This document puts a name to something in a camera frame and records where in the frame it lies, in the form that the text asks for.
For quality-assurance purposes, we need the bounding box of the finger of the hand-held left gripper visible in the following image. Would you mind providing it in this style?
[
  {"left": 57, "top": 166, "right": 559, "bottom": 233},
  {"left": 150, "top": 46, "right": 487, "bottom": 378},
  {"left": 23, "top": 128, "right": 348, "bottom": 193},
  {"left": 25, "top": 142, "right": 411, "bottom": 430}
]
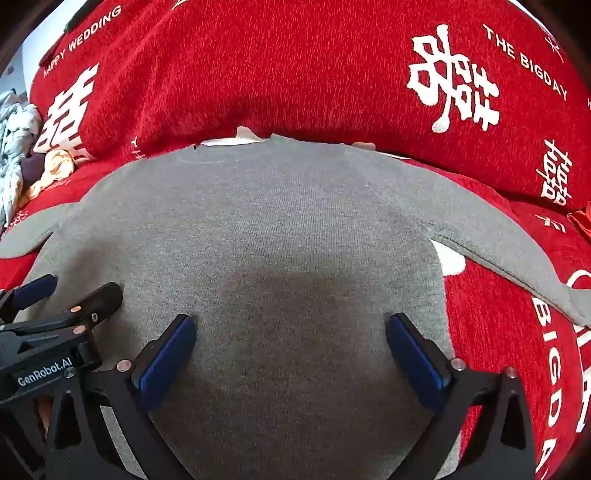
[
  {"left": 0, "top": 282, "right": 123, "bottom": 344},
  {"left": 0, "top": 274, "right": 57, "bottom": 321}
]

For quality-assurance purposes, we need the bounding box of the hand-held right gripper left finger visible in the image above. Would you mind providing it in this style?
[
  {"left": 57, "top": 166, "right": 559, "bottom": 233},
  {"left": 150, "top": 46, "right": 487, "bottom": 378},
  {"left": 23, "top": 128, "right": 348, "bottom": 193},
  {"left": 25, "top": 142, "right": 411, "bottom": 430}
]
[{"left": 46, "top": 314, "right": 197, "bottom": 480}]

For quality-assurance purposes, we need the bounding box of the orange patterned cloth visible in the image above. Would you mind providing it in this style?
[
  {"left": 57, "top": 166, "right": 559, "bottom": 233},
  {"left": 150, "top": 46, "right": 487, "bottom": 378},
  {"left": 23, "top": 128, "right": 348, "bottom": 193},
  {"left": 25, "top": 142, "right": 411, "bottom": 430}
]
[{"left": 18, "top": 150, "right": 75, "bottom": 208}]

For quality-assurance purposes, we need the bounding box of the grey knit sweater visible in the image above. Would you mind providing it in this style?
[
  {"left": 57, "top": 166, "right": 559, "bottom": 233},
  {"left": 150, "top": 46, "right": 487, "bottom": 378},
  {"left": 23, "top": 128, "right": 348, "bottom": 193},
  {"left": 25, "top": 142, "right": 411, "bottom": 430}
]
[{"left": 0, "top": 133, "right": 591, "bottom": 480}]

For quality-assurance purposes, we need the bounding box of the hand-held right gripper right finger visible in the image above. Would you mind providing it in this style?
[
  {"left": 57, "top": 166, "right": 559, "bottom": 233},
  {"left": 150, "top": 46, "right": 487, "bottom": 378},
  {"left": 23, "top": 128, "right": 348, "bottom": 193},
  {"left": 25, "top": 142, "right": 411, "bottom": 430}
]
[{"left": 385, "top": 313, "right": 536, "bottom": 480}]

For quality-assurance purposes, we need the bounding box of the dark purple cloth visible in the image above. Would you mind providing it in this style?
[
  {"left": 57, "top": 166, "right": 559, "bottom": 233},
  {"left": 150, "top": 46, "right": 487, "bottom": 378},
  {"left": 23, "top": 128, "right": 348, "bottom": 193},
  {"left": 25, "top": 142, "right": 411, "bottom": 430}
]
[{"left": 21, "top": 154, "right": 45, "bottom": 184}]

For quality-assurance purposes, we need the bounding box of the grey white patterned cloth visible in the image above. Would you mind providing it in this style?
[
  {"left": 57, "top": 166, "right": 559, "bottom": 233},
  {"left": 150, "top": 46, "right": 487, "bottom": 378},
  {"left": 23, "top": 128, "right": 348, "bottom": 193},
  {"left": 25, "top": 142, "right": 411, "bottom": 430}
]
[{"left": 0, "top": 90, "right": 43, "bottom": 232}]

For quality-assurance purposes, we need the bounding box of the red satin cloth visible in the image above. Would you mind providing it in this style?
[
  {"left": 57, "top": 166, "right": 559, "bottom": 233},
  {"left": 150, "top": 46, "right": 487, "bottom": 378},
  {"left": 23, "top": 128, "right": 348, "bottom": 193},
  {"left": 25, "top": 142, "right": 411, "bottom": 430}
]
[{"left": 567, "top": 200, "right": 591, "bottom": 241}]

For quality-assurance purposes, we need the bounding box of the red printed sofa seat cover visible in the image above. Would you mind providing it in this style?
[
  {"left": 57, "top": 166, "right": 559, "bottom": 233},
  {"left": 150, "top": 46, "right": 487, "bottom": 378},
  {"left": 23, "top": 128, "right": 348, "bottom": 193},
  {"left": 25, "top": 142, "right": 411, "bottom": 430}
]
[{"left": 0, "top": 150, "right": 591, "bottom": 480}]

